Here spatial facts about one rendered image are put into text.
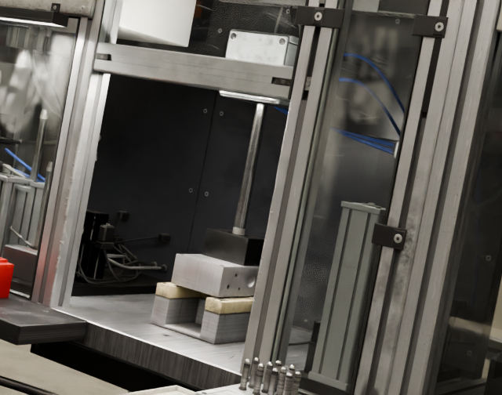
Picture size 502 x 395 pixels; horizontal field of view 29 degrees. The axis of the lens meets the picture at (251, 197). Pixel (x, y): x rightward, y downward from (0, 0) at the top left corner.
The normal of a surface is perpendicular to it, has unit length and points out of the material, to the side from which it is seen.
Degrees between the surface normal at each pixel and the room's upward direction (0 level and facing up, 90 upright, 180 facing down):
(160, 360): 90
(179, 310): 90
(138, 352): 90
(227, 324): 90
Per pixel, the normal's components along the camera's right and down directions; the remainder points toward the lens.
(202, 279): -0.55, -0.06
